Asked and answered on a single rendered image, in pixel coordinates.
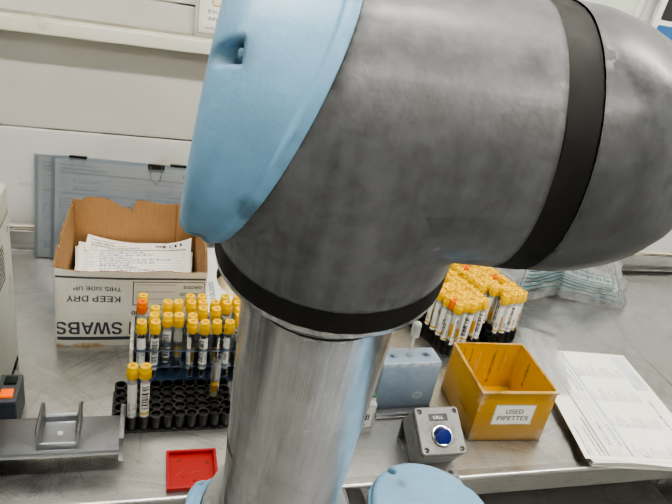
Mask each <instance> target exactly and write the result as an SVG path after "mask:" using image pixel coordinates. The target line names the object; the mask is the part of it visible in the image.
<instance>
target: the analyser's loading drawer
mask: <svg viewBox="0 0 672 504"><path fill-rule="evenodd" d="M125 415H126V404H121V413H120V415H110V416H83V401H81V402H80V403H79V409H78V413H57V414H46V406H45V403H44V402H42V403H41V406H40V411H39V415H38V418H27V419H0V460H18V459H37V458H56V457H75V456H94V455H113V454H118V461H123V453H124V437H125ZM58 431H63V436H58Z"/></svg>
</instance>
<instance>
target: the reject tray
mask: <svg viewBox="0 0 672 504"><path fill-rule="evenodd" d="M217 471H218V466H217V456H216V448H205V449H185V450H167V451H166V492H167V493H172V492H187V491H189V490H190V489H191V488H192V487H193V485H194V484H195V483H196V482H198V481H202V480H208V479H211V478H213V476H214V475H215V474H216V472H217Z"/></svg>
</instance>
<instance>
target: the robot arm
mask: <svg viewBox="0 0 672 504"><path fill-rule="evenodd" d="M179 222H180V225H181V227H182V229H183V230H184V231H185V232H186V233H188V234H190V235H193V236H199V237H201V239H202V240H203V241H205V242H207V243H214V250H215V256H216V261H217V265H218V269H219V271H220V273H221V275H222V277H223V279H224V280H225V282H226V283H227V284H228V286H229V287H230V289H231V290H232V291H233V292H234V293H235V294H236V295H237V296H238V297H239V298H240V307H239V318H238V329H237V339H236V350H235V361H234V371H233V382H232V392H231V403H230V413H229V424H228V434H227V444H226V455H225V464H224V465H223V466H222V467H221V468H220V469H219V470H218V471H217V472H216V474H215V475H214V476H213V478H211V479H208V480H202V481H198V482H196V483H195V484H194V485H193V487H192V488H191V489H190V490H189V493H188V495H187V498H186V501H185V504H484V503H483V501H482V500H481V499H480V498H479V497H478V496H477V494H476V493H475V492H474V491H472V490H471V489H469V488H467V487H466V486H464V485H463V483H462V481H460V480H459V479H457V478H456V477H454V476H452V475H451V474H449V473H447V472H445V471H443V470H440V469H438V468H435V467H432V466H428V465H424V464H417V463H405V464H398V465H395V466H392V467H390V468H389V469H388V471H387V472H382V473H381V474H380V475H379V476H378V477H377V478H376V479H375V480H374V482H373V483H372V485H371V487H370V489H362V488H344V487H343V484H344V481H345V478H346V475H347V472H348V469H349V466H350V463H351V460H352V457H353V454H354V451H355V448H356V445H357V442H358V439H359V436H360V433H361V430H362V427H363V424H364V421H365V418H366V415H367V412H368V409H369V406H370V403H371V400H372V397H373V394H374V391H375V388H376V385H377V382H378V379H379V376H380V373H381V370H382V367H383V364H384V361H385V358H386V355H387V352H388V349H389V346H390V343H391V340H392V337H393V334H394V331H397V330H399V329H402V328H404V327H406V326H408V325H410V324H412V323H413V322H415V321H416V320H418V319H419V318H421V317H422V316H423V315H424V314H425V313H426V312H427V311H428V310H429V309H430V307H431V306H432V305H433V304H434V302H435V301H436V300H437V297H438V295H439V293H440V291H441V289H442V286H443V284H444V281H445V278H446V276H447V273H448V271H449V269H450V266H451V264H453V263H456V264H466V265H475V266H485V267H495V268H505V269H515V270H521V269H524V270H536V271H550V272H554V271H574V270H581V269H586V268H591V267H596V266H602V265H605V264H609V263H613V262H617V261H620V260H622V259H624V258H627V257H629V256H632V255H634V254H636V253H638V252H640V251H642V250H644V249H645V248H647V247H648V246H650V245H652V244H653V243H655V242H657V241H658V240H660V239H662V238H663V237H664V236H666V235H667V234H668V233H669V232H670V231H671V230H672V41H671V40H670V39H669V38H667V37H666V36H665V35H663V34H662V33H661V32H660V31H658V30H657V29H656V28H654V27H653V26H652V25H650V24H649V23H647V22H645V21H643V20H641V19H639V18H637V17H635V16H632V15H630V14H628V13H625V12H623V11H620V10H618V9H616V8H613V7H610V6H606V5H602V4H598V3H593V2H588V1H583V0H222V2H221V6H220V10H219V14H218V18H217V22H216V26H215V31H214V35H213V40H212V44H211V49H210V53H209V58H208V63H207V67H206V72H205V77H204V81H203V86H202V91H201V96H200V101H199V106H198V111H197V116H196V121H195V126H194V131H193V136H192V142H191V147H190V152H189V158H188V163H187V169H186V174H185V180H184V186H183V192H182V198H181V205H180V217H179Z"/></svg>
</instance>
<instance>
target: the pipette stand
mask: <svg viewBox="0 0 672 504"><path fill-rule="evenodd" d="M408 352H409V348H399V349H388V352H387V355H386V358H385V361H384V364H383V367H382V370H381V373H380V376H379V379H378V382H377V385H376V388H375V393H376V395H377V397H376V403H377V408H376V412H375V418H376V419H384V418H399V417H407V416H408V415H409V414H410V413H411V412H412V411H413V410H414V409H415V408H428V407H430V406H429V405H430V402H431V398H432V395H433V391H434V388H435V385H436V381H437V378H438V374H439V371H440V368H441V364H442V361H441V360H440V358H439V357H438V355H437V354H436V352H435V351H434V349H433V348H413V349H412V353H411V357H408Z"/></svg>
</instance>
